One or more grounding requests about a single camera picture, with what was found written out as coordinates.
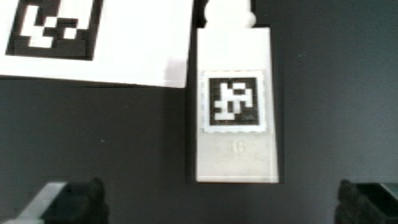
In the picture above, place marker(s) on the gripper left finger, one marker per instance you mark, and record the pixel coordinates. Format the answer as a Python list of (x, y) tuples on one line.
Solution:
[(68, 204)]

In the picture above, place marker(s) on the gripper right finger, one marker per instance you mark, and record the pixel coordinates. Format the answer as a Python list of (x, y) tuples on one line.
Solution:
[(366, 203)]

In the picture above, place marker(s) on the white marker sheet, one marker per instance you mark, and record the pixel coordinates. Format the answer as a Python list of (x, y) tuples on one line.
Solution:
[(96, 40)]

